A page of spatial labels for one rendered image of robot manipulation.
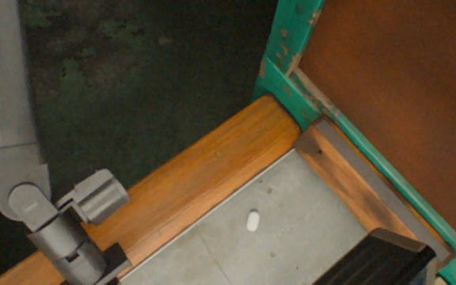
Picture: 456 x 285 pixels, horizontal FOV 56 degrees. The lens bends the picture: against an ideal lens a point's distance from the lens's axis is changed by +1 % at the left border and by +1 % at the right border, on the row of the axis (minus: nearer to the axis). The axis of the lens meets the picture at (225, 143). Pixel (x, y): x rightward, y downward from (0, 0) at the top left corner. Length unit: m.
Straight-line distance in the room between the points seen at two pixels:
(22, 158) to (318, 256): 0.51
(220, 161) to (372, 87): 0.30
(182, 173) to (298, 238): 0.24
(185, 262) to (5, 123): 0.39
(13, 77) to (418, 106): 0.49
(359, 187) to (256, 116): 0.24
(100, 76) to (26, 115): 1.26
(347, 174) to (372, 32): 0.25
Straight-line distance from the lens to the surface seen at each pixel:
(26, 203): 0.54
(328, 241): 0.81
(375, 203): 0.73
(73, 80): 1.79
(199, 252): 0.77
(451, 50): 0.54
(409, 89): 0.61
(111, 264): 0.62
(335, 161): 0.73
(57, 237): 0.58
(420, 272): 0.44
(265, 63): 0.82
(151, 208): 0.76
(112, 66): 1.79
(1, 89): 0.53
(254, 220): 0.76
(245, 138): 0.80
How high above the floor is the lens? 1.50
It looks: 68 degrees down
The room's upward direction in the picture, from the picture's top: 11 degrees clockwise
